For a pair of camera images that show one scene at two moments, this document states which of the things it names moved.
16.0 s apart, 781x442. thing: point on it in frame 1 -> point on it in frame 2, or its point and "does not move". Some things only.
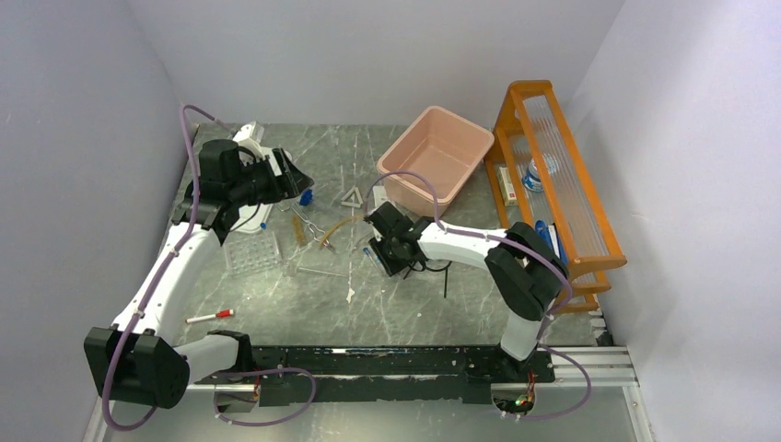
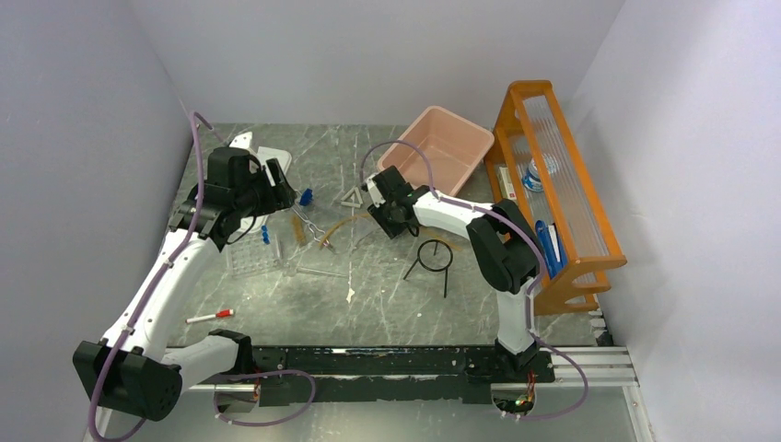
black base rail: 377,373 does not move
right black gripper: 391,267 -> 391,230
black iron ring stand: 432,270 does not move
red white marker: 218,314 does not move
